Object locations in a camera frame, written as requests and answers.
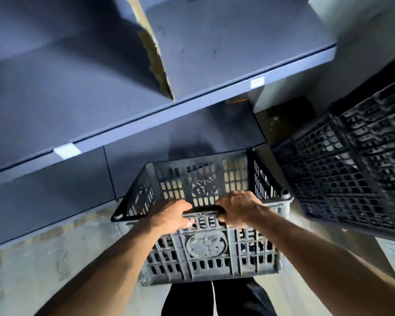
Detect person's right hand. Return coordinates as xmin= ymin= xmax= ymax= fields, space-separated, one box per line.
xmin=215 ymin=190 xmax=269 ymax=229

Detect blue plastic crate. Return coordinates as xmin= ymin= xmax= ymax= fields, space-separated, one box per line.
xmin=271 ymin=113 xmax=395 ymax=233

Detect dark grey plastic crate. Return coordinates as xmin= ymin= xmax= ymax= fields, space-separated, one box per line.
xmin=111 ymin=147 xmax=294 ymax=287

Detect dark blue metal shelf unit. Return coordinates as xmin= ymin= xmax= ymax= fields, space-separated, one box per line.
xmin=0 ymin=0 xmax=336 ymax=251

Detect person's left hand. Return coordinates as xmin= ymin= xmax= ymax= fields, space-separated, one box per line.
xmin=144 ymin=199 xmax=195 ymax=236

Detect person's left forearm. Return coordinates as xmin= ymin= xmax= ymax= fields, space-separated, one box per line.
xmin=34 ymin=223 xmax=162 ymax=316

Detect torn brown cardboard piece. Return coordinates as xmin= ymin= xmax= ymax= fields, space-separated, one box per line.
xmin=125 ymin=0 xmax=175 ymax=101

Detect person's right forearm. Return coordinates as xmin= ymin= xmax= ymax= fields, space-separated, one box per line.
xmin=250 ymin=207 xmax=395 ymax=316

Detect black trousers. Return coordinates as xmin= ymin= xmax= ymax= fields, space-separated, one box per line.
xmin=161 ymin=278 xmax=277 ymax=316

